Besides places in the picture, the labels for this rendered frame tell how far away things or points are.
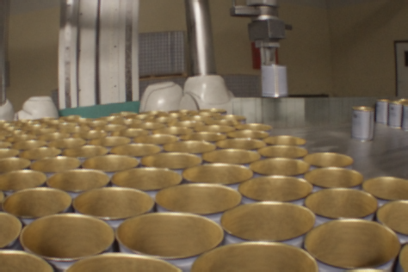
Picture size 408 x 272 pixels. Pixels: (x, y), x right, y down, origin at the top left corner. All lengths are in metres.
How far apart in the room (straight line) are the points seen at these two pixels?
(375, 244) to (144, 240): 0.17
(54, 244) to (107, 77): 1.18
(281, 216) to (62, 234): 0.17
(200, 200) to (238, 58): 9.18
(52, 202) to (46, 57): 8.78
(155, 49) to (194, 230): 7.05
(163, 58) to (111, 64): 5.90
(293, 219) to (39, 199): 0.22
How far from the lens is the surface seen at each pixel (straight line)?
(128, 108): 1.32
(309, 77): 10.55
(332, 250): 0.25
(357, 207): 0.30
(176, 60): 7.31
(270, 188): 0.33
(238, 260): 0.21
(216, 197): 0.31
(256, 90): 7.84
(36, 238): 0.24
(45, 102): 1.20
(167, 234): 0.25
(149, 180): 0.36
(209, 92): 1.28
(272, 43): 0.85
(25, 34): 9.32
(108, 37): 1.40
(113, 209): 0.31
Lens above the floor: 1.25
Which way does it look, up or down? 10 degrees down
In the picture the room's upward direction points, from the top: 2 degrees counter-clockwise
